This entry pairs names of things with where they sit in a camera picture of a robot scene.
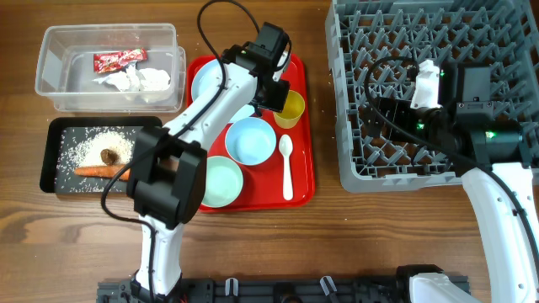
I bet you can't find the orange carrot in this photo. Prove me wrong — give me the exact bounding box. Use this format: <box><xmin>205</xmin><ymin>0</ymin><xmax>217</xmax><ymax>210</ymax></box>
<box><xmin>74</xmin><ymin>165</ymin><xmax>124</xmax><ymax>178</ymax></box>

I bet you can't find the pile of rice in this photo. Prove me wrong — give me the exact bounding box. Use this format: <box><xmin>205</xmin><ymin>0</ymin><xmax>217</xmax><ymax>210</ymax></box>
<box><xmin>54</xmin><ymin>126</ymin><xmax>141</xmax><ymax>194</ymax></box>

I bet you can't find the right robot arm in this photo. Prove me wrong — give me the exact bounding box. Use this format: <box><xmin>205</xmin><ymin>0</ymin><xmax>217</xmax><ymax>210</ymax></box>
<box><xmin>366</xmin><ymin>56</ymin><xmax>538</xmax><ymax>302</ymax></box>

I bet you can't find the red snack wrapper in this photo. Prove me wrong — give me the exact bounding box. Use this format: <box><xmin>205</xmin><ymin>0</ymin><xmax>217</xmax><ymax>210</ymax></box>
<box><xmin>93</xmin><ymin>48</ymin><xmax>147</xmax><ymax>73</ymax></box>

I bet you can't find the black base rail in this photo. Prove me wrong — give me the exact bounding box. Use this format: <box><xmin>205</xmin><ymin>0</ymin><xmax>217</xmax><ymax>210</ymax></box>
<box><xmin>96</xmin><ymin>275</ymin><xmax>471</xmax><ymax>303</ymax></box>

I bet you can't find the yellow plastic cup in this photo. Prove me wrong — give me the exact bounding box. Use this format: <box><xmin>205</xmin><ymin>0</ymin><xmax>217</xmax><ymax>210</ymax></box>
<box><xmin>274</xmin><ymin>90</ymin><xmax>306</xmax><ymax>129</ymax></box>

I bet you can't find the black food waste tray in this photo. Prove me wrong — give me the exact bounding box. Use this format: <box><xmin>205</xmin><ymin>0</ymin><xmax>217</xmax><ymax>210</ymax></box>
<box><xmin>40</xmin><ymin>116</ymin><xmax>162</xmax><ymax>194</ymax></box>

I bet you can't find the large light blue plate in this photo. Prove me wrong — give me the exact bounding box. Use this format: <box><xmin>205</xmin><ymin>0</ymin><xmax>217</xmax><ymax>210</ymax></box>
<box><xmin>190</xmin><ymin>59</ymin><xmax>254</xmax><ymax>124</ymax></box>

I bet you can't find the white plastic spoon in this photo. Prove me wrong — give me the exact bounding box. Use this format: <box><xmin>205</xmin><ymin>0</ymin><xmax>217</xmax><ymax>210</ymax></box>
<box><xmin>279</xmin><ymin>135</ymin><xmax>294</xmax><ymax>201</ymax></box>

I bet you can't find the crumpled white tissue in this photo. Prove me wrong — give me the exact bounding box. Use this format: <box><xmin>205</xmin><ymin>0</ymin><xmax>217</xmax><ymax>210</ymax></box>
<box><xmin>93</xmin><ymin>63</ymin><xmax>171</xmax><ymax>103</ymax></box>

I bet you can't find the clear plastic waste bin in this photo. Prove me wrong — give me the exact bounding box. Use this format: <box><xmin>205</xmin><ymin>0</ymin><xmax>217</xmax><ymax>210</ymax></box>
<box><xmin>35</xmin><ymin>24</ymin><xmax>186</xmax><ymax>112</ymax></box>

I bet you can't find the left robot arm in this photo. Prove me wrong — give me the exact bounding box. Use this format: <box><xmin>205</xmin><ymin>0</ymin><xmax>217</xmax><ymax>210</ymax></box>
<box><xmin>127</xmin><ymin>23</ymin><xmax>291</xmax><ymax>302</ymax></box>

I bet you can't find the brown food scrap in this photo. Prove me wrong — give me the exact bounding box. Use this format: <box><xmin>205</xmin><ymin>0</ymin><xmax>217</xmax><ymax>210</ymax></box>
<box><xmin>100</xmin><ymin>149</ymin><xmax>119</xmax><ymax>166</ymax></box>

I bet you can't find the green bowl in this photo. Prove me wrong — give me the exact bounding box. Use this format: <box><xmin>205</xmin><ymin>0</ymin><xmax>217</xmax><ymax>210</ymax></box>
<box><xmin>201</xmin><ymin>156</ymin><xmax>243</xmax><ymax>208</ymax></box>

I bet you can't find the red serving tray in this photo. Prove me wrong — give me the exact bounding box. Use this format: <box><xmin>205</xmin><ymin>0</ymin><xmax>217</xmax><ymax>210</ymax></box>
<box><xmin>186</xmin><ymin>55</ymin><xmax>316</xmax><ymax>213</ymax></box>

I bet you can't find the grey dishwasher rack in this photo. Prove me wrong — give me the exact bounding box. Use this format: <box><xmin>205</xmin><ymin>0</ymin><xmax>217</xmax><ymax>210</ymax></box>
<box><xmin>324</xmin><ymin>0</ymin><xmax>539</xmax><ymax>194</ymax></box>

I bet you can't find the light blue bowl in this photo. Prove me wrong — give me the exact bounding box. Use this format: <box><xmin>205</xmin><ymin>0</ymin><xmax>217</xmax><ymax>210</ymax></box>
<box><xmin>225</xmin><ymin>117</ymin><xmax>276</xmax><ymax>166</ymax></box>

